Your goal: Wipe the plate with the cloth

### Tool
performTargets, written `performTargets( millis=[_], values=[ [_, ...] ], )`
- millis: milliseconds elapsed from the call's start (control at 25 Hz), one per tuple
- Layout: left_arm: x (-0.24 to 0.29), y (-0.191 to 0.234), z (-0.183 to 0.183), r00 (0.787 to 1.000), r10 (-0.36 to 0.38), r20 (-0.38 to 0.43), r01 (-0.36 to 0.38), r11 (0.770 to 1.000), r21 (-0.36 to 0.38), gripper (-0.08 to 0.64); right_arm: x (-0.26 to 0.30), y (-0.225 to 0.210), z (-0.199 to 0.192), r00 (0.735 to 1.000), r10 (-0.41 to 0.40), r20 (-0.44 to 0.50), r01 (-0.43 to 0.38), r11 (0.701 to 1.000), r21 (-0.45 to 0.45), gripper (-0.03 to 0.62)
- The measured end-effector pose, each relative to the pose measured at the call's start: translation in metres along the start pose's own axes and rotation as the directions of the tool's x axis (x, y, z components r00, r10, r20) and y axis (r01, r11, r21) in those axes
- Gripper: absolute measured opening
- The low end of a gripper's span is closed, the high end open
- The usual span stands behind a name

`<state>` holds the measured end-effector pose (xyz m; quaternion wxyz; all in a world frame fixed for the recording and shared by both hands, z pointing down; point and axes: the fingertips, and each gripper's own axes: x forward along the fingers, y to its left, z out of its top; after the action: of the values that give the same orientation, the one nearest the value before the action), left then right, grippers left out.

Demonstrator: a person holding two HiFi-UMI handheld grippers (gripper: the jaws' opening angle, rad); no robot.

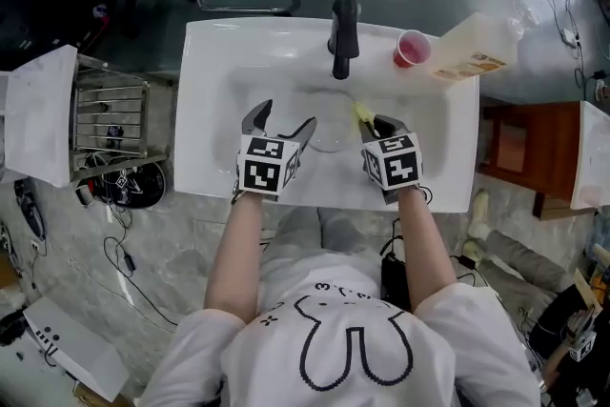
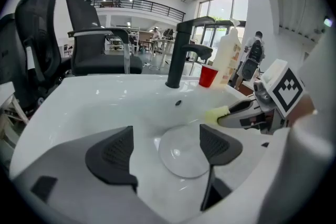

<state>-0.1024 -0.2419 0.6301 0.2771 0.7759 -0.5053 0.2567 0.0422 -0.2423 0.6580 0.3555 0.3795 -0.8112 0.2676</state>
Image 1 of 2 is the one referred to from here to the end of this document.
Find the person's right forearm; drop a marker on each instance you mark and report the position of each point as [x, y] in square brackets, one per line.
[424, 252]

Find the white box with black dots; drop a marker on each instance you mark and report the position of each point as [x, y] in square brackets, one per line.
[76, 348]

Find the yellow cleaning cloth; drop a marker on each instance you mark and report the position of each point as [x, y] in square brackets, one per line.
[361, 112]

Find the white power strip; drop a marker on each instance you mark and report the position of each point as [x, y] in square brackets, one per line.
[570, 36]

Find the white basin on cabinet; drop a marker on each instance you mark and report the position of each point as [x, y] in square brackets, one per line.
[593, 148]

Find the black power adapter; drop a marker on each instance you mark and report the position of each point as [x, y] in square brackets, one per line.
[129, 263]

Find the pump soap bottle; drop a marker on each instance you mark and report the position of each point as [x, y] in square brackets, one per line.
[472, 47]

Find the metal rack stand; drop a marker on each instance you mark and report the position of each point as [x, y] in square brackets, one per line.
[112, 114]

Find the white ceramic sink basin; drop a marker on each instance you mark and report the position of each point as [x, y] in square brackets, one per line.
[214, 109]

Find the brown wooden cabinet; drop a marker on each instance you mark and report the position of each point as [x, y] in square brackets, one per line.
[529, 148]

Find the person's left forearm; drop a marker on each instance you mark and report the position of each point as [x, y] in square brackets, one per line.
[236, 252]

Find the black round tray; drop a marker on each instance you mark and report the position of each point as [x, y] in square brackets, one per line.
[148, 186]

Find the black faucet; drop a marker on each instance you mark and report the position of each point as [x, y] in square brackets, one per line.
[344, 38]

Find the red plastic cup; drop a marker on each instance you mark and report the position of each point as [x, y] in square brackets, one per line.
[412, 50]

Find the person's grey trousers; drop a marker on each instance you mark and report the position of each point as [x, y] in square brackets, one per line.
[305, 233]

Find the dark clothes iron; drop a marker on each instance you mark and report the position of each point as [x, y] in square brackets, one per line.
[29, 209]

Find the person's white rabbit-print shirt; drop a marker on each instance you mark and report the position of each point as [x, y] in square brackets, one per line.
[333, 376]

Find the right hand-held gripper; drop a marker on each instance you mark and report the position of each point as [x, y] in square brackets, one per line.
[400, 167]

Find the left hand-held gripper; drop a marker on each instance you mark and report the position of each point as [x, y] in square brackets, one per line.
[259, 174]

